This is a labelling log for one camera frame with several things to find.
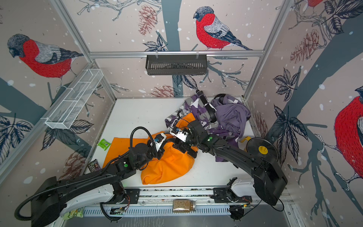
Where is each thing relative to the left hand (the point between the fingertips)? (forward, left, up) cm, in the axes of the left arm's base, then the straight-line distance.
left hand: (168, 138), depth 75 cm
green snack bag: (-32, +45, -17) cm, 58 cm away
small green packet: (+5, +46, -18) cm, 50 cm away
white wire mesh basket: (+11, +57, +10) cm, 59 cm away
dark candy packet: (-9, +46, -18) cm, 50 cm away
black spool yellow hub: (-4, -52, -4) cm, 52 cm away
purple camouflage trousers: (+13, -32, -15) cm, 37 cm away
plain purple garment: (+26, -43, -12) cm, 52 cm away
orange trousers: (-10, -2, -14) cm, 18 cm away
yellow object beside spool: (+4, -47, -8) cm, 48 cm away
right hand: (+3, -5, -3) cm, 7 cm away
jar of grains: (-29, -9, -14) cm, 33 cm away
